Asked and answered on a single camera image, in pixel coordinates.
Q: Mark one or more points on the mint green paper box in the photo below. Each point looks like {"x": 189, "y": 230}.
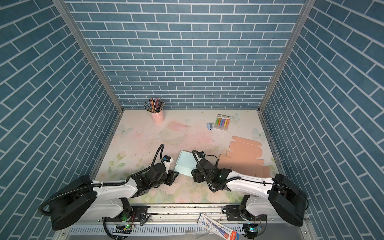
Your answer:
{"x": 185, "y": 164}

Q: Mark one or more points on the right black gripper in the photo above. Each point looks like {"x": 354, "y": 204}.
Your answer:
{"x": 196, "y": 175}

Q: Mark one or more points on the clear case of markers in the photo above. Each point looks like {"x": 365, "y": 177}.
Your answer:
{"x": 222, "y": 122}

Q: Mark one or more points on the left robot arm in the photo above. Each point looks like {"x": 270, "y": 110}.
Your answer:
{"x": 85, "y": 199}

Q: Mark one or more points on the bundle of coloured pencils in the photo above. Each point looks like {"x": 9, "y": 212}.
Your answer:
{"x": 154, "y": 105}

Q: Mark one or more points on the white red toothpaste box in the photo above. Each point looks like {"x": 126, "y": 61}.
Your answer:
{"x": 217, "y": 228}

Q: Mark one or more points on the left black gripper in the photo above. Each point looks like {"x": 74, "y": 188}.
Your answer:
{"x": 171, "y": 175}

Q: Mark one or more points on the pink pencil cup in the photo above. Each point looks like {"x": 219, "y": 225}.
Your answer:
{"x": 159, "y": 117}

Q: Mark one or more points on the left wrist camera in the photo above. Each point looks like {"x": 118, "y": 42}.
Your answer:
{"x": 167, "y": 161}

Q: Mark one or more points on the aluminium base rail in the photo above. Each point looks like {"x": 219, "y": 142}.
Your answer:
{"x": 179, "y": 220}

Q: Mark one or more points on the right green circuit board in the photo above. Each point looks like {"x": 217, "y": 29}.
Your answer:
{"x": 251, "y": 231}

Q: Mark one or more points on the green circuit board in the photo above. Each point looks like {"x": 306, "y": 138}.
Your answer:
{"x": 123, "y": 229}
{"x": 251, "y": 231}

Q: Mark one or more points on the flat pink paper box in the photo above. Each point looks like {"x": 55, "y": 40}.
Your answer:
{"x": 245, "y": 157}

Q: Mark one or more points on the left green circuit board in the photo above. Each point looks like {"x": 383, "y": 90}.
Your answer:
{"x": 123, "y": 229}

